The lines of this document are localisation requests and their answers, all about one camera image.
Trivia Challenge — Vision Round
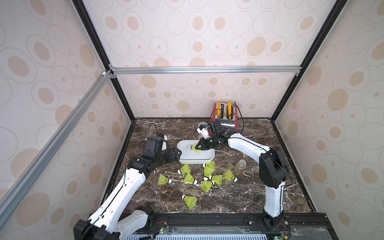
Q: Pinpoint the white plastic storage box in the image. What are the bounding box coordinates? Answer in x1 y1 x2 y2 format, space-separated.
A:
177 140 215 165

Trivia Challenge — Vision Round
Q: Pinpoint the black corner frame post left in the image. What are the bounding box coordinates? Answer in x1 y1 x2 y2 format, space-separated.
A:
72 0 135 122

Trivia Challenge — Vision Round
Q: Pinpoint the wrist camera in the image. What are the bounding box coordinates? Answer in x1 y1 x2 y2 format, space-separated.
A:
143 134 168 159
208 120 228 138

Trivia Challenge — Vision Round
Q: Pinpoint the silver aluminium crossbar back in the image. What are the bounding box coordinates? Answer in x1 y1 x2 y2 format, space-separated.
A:
112 66 302 75

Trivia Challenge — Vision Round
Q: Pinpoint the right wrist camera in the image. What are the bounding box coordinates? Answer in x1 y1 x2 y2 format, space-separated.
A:
208 120 228 138

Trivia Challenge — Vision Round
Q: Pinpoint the clear jar with white lid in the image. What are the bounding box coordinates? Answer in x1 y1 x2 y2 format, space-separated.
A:
197 122 210 139

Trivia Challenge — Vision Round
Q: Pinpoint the small jar with grey lid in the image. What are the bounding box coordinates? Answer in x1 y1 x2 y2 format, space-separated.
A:
234 159 247 176

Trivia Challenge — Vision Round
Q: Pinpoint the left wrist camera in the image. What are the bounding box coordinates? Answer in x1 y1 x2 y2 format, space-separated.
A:
143 134 168 159

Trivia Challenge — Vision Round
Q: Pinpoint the black corner frame post right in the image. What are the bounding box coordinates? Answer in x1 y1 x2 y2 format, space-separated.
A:
271 0 348 123

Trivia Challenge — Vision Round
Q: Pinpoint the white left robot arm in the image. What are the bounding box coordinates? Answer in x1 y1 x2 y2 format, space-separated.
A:
74 147 182 240

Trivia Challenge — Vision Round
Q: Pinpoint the silver aluminium crossbar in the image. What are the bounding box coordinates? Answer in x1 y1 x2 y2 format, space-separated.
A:
1 70 112 228
112 66 302 75

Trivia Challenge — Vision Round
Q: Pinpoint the red silver toaster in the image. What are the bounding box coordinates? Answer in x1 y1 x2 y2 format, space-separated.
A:
211 101 239 131

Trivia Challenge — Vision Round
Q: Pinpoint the silver aluminium crossbar left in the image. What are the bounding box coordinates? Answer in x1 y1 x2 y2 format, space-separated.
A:
1 70 112 228

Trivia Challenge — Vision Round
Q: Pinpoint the black corner frame post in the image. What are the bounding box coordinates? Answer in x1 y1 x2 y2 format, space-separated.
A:
72 0 135 122
271 0 348 123

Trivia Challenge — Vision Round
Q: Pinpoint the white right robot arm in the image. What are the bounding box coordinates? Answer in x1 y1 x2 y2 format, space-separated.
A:
192 132 290 230

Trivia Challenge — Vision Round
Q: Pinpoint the black toaster power cable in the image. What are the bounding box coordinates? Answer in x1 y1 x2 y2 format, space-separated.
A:
234 101 245 139

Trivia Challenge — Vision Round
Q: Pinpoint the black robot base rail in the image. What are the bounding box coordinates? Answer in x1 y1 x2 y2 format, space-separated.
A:
86 212 340 240

